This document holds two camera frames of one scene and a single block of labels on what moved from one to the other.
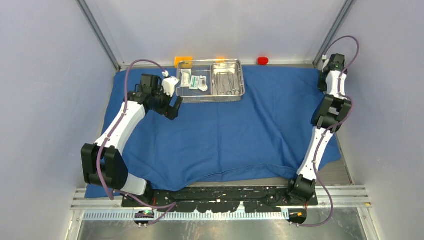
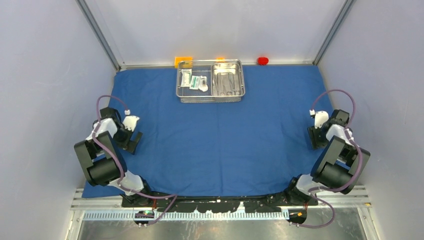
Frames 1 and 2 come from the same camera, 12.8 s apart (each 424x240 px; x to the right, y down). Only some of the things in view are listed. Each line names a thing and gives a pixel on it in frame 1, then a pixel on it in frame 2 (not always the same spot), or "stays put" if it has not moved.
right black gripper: [322, 87] → [316, 143]
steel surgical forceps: [233, 91] stays put
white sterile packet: [186, 76] stays put
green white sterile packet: [194, 84] stays put
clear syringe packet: [202, 83] stays put
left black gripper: [172, 112] → [131, 145]
